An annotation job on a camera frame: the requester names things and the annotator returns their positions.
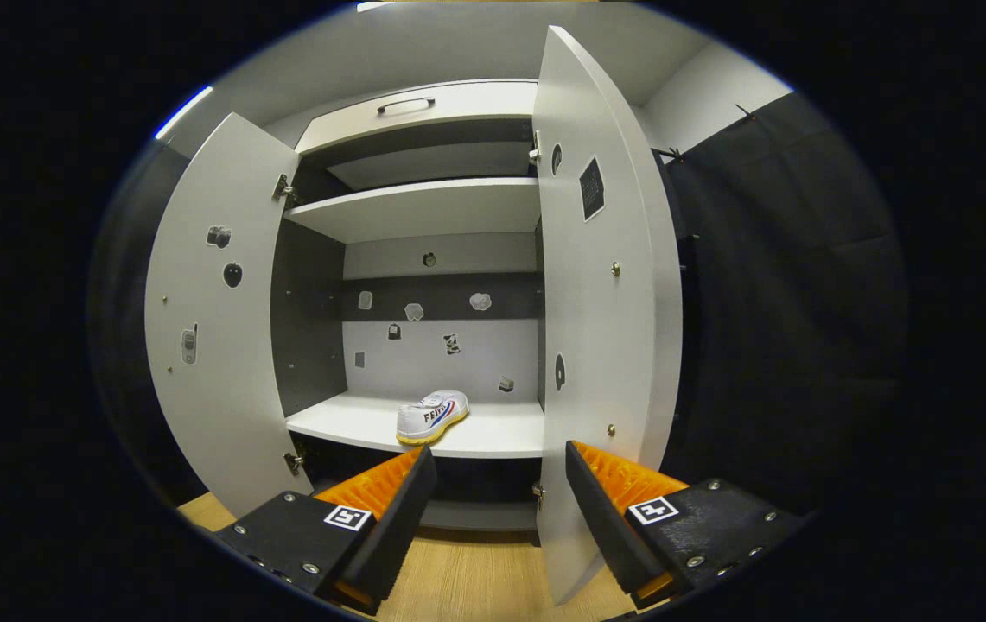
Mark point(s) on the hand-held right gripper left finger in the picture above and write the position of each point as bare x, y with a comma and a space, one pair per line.
393, 527

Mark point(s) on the short ceiling light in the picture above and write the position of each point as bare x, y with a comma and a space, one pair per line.
183, 112

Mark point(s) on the black backdrop cloth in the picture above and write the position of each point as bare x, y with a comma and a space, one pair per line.
786, 302

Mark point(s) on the white shoe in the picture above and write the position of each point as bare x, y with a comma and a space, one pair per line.
428, 419

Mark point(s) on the long ceiling light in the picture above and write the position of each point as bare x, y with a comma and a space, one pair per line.
376, 4

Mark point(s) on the white cabinet door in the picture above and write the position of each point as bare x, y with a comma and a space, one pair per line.
216, 389
596, 345

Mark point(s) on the white shoe cabinet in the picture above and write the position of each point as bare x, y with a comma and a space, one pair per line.
415, 207

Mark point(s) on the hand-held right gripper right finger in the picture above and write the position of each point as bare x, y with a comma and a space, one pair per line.
605, 527

